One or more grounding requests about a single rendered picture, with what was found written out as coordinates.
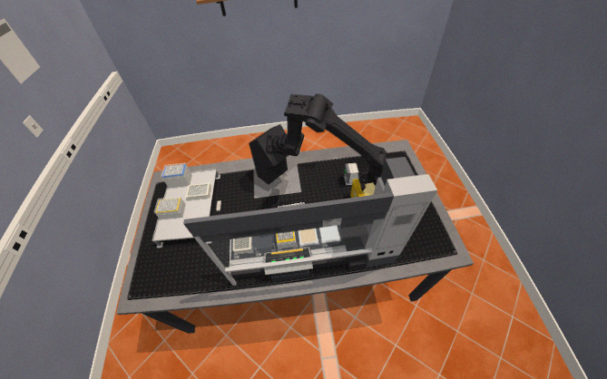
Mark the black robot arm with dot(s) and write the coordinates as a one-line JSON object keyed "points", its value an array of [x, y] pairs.
{"points": [[312, 113]]}

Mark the yellow open-top bin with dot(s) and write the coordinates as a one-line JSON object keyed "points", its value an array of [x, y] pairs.
{"points": [[356, 189]]}

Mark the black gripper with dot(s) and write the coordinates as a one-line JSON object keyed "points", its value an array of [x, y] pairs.
{"points": [[361, 180]]}

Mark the white box with label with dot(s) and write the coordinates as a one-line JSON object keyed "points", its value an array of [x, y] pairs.
{"points": [[351, 173]]}

